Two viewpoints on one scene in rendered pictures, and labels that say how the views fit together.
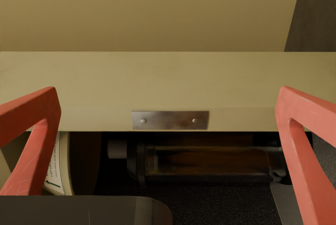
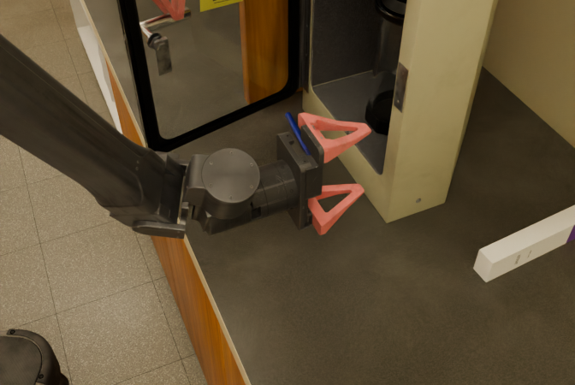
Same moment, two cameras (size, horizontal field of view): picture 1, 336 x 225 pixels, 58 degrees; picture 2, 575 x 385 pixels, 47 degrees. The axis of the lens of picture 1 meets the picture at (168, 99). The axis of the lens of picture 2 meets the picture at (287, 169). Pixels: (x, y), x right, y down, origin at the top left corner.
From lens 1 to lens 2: 0.71 m
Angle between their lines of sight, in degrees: 52
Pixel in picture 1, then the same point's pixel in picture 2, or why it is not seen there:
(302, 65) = (437, 159)
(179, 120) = (399, 92)
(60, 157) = not seen: outside the picture
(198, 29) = not seen: outside the picture
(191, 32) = not seen: outside the picture
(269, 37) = (553, 97)
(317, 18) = (524, 160)
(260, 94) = (411, 139)
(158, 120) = (401, 81)
